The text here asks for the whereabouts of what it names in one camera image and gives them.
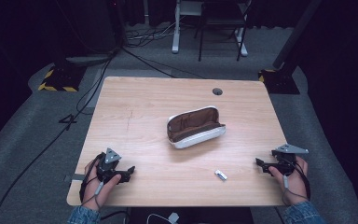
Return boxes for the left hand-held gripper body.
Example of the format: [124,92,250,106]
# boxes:
[95,147,131,185]

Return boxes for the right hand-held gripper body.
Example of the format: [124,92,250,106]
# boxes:
[270,143,310,177]

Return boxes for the small white stick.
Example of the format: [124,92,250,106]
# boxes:
[213,169,228,182]

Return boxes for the white case with brown lining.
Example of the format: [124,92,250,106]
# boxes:
[166,105,227,150]

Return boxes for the person's left hand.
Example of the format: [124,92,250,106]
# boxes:
[83,158,122,213]

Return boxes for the person's right hand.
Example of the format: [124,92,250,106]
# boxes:
[268,155,310,207]

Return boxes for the white plug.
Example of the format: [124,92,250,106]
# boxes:
[167,212,181,224]

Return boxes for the striped black stand base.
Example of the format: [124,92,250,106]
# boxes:
[37,63,88,93]
[257,68,301,95]

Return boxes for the dark slanted stand pole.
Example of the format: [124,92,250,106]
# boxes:
[272,0,324,70]

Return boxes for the black chair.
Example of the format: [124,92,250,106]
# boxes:
[193,0,254,63]

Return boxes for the right hand-held gripper cable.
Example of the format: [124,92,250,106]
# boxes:
[279,157,312,207]

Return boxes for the hand-held gripper cable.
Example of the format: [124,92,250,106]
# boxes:
[78,152,106,213]
[279,157,312,207]

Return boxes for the left hand-held gripper cable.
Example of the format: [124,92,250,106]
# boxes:
[78,152,106,213]

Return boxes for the white cable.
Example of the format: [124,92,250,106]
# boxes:
[145,212,171,224]

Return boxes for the long black floor cable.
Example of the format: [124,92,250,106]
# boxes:
[0,52,119,224]

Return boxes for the bundle of floor cables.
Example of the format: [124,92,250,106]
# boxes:
[124,21,182,49]

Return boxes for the white desk frame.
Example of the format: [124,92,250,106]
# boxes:
[171,0,250,58]

